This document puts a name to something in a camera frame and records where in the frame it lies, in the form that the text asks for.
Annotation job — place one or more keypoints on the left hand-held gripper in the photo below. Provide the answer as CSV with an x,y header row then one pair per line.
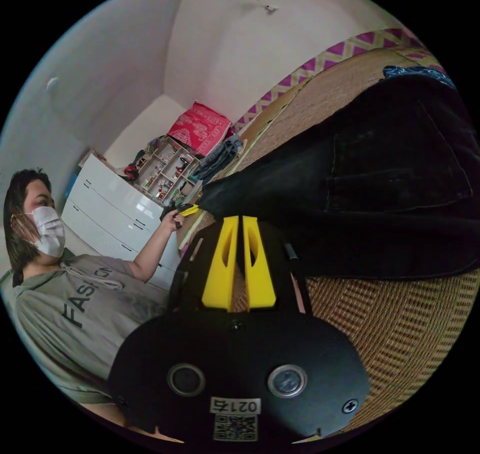
x,y
167,212

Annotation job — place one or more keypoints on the bed with woven mat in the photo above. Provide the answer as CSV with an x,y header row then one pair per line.
x,y
405,334

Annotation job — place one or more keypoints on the white chest of drawers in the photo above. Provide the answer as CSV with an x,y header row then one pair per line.
x,y
112,206

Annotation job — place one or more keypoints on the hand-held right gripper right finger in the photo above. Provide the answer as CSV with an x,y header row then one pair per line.
x,y
261,274

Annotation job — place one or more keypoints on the red patterned bag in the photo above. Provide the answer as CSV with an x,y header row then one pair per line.
x,y
198,129

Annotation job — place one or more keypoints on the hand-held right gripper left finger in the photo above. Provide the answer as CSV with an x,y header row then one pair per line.
x,y
216,274

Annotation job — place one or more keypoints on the white open shelf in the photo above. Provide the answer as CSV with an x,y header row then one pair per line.
x,y
168,172

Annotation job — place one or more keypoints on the blue patterned garment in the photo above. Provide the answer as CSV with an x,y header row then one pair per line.
x,y
416,72

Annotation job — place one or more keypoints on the black jeans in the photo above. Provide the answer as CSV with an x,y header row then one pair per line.
x,y
375,184

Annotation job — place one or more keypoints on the person's left forearm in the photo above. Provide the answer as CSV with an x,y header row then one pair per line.
x,y
153,249

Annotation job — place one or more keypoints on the person's left hand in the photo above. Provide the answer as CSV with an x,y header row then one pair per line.
x,y
177,222

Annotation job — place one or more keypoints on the pile of clothes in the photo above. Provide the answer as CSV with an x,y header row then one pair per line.
x,y
217,159

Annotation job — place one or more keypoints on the person's body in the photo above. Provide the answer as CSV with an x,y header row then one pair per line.
x,y
75,296

